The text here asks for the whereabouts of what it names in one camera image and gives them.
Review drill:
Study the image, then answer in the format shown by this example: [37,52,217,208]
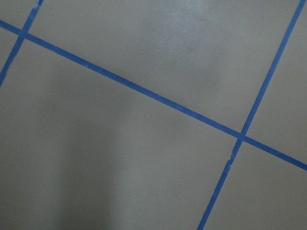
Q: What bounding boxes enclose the brown paper table cover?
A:
[0,0,307,230]

